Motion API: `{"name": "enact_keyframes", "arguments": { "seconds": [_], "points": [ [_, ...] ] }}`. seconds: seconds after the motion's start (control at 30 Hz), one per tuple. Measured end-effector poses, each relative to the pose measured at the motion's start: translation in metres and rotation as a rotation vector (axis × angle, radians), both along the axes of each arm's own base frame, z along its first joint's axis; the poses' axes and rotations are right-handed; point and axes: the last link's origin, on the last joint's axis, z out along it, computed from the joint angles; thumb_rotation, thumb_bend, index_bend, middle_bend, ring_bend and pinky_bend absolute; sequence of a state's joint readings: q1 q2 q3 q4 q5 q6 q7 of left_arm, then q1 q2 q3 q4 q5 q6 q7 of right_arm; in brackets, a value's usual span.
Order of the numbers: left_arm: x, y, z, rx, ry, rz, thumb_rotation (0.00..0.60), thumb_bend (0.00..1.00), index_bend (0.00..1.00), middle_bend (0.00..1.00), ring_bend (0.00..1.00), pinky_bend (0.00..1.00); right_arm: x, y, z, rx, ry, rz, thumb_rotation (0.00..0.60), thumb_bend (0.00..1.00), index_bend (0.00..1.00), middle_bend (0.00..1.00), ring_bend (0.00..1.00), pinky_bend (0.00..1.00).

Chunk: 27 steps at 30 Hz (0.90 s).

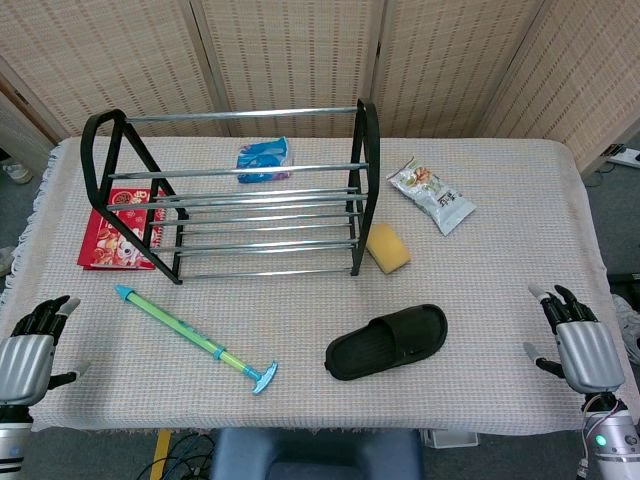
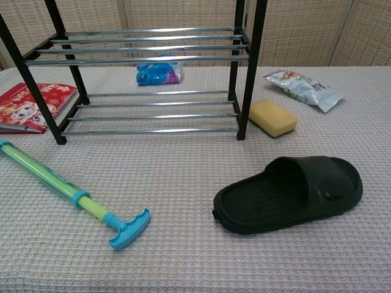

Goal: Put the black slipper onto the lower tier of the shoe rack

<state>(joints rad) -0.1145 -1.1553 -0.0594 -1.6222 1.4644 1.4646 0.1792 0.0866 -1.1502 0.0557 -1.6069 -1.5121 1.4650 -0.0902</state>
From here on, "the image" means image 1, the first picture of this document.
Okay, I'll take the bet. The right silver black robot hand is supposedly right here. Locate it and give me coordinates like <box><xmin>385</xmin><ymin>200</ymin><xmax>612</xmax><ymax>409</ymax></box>
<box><xmin>522</xmin><ymin>283</ymin><xmax>626</xmax><ymax>397</ymax></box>

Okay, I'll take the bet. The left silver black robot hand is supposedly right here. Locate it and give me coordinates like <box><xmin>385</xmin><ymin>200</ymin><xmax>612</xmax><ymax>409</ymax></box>
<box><xmin>0</xmin><ymin>294</ymin><xmax>92</xmax><ymax>407</ymax></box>

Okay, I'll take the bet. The black rubber slipper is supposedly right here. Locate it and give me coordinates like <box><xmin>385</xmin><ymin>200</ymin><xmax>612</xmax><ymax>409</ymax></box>
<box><xmin>324</xmin><ymin>303</ymin><xmax>449</xmax><ymax>384</ymax></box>

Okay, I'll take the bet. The blue robot base seat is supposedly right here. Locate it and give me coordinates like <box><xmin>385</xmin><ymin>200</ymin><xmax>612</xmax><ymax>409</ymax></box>
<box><xmin>209</xmin><ymin>427</ymin><xmax>426</xmax><ymax>480</ymax></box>

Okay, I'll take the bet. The black metal shoe rack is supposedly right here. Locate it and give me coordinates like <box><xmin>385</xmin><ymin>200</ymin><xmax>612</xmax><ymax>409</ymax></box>
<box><xmin>80</xmin><ymin>98</ymin><xmax>382</xmax><ymax>286</ymax></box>

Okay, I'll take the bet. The red spiral calendar booklet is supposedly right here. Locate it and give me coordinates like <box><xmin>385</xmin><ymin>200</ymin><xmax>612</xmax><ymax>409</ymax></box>
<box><xmin>77</xmin><ymin>187</ymin><xmax>169</xmax><ymax>272</ymax></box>

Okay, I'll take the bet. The green blue water pump toy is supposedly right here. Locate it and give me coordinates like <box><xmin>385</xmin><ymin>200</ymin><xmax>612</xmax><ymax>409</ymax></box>
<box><xmin>114</xmin><ymin>284</ymin><xmax>279</xmax><ymax>397</ymax></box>

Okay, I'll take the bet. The white power strip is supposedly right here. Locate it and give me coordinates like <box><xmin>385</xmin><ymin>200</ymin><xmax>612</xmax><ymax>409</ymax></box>
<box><xmin>602</xmin><ymin>143</ymin><xmax>640</xmax><ymax>169</ymax></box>

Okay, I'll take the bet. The white green snack bag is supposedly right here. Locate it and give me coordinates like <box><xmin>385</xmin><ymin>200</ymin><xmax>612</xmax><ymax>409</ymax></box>
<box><xmin>386</xmin><ymin>156</ymin><xmax>477</xmax><ymax>237</ymax></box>

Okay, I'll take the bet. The yellow sponge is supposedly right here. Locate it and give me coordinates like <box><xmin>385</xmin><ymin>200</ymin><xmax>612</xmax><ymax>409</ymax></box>
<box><xmin>365</xmin><ymin>222</ymin><xmax>413</xmax><ymax>275</ymax></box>

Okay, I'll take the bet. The blue tissue pack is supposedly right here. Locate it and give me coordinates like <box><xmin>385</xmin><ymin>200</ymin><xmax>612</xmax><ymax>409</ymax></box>
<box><xmin>236</xmin><ymin>135</ymin><xmax>293</xmax><ymax>185</ymax></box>

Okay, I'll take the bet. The beige folding screen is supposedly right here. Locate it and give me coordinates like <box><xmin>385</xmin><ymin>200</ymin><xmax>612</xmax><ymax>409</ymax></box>
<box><xmin>0</xmin><ymin>0</ymin><xmax>640</xmax><ymax>176</ymax></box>

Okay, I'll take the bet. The floor cables bundle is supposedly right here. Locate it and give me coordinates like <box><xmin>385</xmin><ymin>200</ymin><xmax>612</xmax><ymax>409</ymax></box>
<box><xmin>134</xmin><ymin>432</ymin><xmax>216</xmax><ymax>480</ymax></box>

